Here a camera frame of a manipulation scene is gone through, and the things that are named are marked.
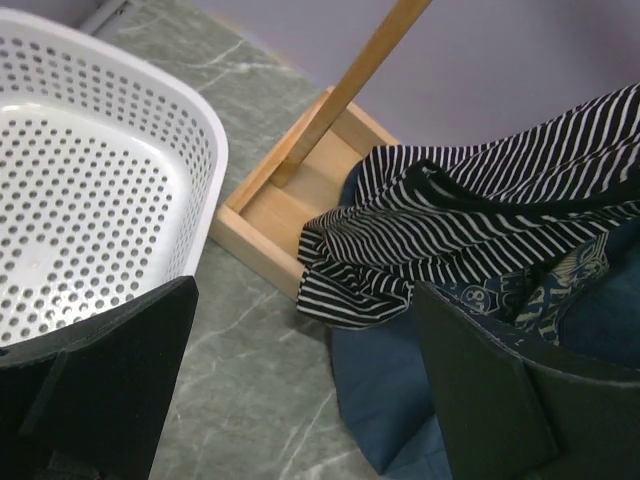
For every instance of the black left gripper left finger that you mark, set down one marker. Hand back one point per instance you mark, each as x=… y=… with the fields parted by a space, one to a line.
x=97 y=392

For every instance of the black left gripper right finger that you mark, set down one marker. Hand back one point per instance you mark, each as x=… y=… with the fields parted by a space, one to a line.
x=512 y=406

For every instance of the black white striped tank top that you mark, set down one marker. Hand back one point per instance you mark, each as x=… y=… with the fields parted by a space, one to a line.
x=466 y=214

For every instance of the navy blue printed top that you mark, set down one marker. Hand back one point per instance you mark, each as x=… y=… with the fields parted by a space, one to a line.
x=384 y=395

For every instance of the white perforated plastic basket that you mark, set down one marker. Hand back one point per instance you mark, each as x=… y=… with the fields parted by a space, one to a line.
x=111 y=170

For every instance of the wooden clothes rack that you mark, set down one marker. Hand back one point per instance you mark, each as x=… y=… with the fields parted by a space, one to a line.
x=303 y=174

